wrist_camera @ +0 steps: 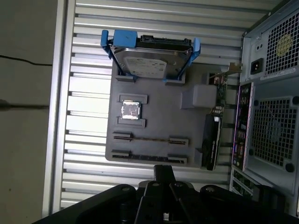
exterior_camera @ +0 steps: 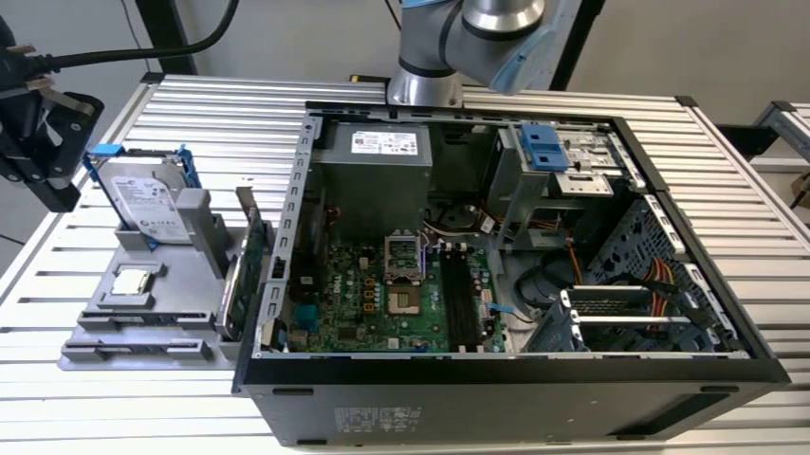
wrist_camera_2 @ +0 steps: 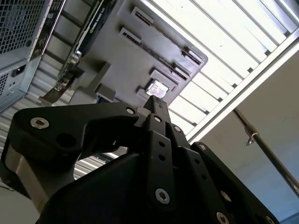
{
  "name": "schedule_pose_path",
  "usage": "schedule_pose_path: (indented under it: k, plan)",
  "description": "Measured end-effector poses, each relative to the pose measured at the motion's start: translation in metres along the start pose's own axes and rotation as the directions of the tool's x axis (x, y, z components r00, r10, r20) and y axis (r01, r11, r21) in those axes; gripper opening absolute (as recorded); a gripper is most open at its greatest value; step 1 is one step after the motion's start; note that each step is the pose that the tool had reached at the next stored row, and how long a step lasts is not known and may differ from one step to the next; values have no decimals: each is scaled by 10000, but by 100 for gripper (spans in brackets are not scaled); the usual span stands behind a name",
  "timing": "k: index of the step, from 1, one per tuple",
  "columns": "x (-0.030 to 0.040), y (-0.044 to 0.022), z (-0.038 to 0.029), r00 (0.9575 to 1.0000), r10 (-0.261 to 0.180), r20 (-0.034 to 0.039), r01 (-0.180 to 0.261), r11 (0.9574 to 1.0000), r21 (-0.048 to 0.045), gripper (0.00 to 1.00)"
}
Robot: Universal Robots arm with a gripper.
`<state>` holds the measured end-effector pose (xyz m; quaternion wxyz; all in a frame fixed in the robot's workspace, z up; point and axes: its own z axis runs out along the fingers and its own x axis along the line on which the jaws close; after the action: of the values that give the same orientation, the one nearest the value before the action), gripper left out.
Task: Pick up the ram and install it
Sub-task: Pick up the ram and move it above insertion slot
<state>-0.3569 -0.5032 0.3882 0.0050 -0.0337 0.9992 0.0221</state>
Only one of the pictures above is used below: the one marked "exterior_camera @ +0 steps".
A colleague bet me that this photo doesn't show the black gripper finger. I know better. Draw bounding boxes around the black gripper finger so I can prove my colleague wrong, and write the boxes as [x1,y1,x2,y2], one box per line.
[0,141,33,186]
[28,92,107,214]

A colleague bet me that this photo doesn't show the blue RAM stick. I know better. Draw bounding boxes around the blue RAM stick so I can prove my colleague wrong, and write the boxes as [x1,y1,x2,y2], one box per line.
[93,346,205,356]

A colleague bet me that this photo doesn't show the RAM slot white clips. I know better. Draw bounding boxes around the RAM slot white clips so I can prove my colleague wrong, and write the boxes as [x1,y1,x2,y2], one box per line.
[444,243,471,355]

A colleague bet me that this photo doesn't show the hard disk in blue carrier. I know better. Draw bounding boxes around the hard disk in blue carrier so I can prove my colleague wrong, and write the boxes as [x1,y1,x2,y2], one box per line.
[81,139,204,250]

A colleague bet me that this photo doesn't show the silver CPU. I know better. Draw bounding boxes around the silver CPU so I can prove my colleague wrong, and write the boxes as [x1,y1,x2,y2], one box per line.
[111,268,157,298]

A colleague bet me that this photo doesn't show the grey parts rack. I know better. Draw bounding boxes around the grey parts rack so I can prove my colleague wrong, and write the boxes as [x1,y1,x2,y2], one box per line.
[56,187,280,373]

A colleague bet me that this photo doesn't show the green graphics card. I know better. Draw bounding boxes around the green graphics card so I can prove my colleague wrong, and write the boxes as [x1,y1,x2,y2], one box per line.
[217,187,277,340]

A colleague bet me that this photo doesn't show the grey power supply unit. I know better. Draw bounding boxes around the grey power supply unit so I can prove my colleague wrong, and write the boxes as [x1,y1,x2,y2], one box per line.
[309,120,436,241]

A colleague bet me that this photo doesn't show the metal socket cover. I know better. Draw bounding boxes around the metal socket cover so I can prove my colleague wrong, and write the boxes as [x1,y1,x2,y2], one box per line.
[381,228,425,284]

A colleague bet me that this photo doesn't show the green motherboard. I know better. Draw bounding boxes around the green motherboard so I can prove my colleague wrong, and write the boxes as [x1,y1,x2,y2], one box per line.
[287,236,515,355]

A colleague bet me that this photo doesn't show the CPU socket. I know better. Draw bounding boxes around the CPU socket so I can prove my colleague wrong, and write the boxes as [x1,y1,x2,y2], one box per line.
[383,280,427,319]

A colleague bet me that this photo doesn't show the round black speaker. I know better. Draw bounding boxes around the round black speaker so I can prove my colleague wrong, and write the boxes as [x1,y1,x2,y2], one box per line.
[435,201,488,233]

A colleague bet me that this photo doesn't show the grey metal drive cage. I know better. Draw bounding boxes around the grey metal drive cage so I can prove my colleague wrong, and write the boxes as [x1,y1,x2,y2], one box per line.
[486,120,647,250]

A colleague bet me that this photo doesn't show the blue plastic drive latch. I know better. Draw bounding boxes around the blue plastic drive latch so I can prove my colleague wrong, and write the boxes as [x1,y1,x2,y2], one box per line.
[515,121,570,173]

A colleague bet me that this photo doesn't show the black PC case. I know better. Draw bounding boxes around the black PC case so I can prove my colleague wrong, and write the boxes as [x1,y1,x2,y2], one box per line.
[231,100,792,449]

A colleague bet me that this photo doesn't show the metal disk bay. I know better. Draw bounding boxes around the metal disk bay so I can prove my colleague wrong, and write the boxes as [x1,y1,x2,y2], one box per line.
[523,282,742,355]

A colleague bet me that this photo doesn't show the aluminium side table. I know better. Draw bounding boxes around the aluminium side table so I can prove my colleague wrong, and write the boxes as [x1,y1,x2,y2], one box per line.
[748,100,810,174]

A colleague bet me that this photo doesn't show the brown cardboard box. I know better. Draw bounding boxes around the brown cardboard box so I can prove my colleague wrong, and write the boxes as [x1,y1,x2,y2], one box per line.
[788,171,810,209]

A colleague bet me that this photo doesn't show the thick black cable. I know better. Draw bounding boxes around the thick black cable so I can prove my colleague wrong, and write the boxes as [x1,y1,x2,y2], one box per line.
[37,0,241,73]

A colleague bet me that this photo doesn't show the black metal post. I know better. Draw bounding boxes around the black metal post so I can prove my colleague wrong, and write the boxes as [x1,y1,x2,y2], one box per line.
[135,0,199,77]
[548,0,606,92]

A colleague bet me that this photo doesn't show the grey wire bundle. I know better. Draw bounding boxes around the grey wire bundle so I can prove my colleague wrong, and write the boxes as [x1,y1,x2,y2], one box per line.
[421,220,488,244]

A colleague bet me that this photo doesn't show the black cable loop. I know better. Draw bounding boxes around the black cable loop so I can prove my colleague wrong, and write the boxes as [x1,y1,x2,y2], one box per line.
[512,255,575,326]

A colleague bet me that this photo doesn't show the orange yellow wire bundle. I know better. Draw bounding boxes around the orange yellow wire bundle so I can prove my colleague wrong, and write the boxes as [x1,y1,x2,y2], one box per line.
[642,258,679,333]

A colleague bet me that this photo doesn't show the black table bracket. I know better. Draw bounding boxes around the black table bracket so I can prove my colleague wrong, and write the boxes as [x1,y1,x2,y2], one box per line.
[714,121,780,157]

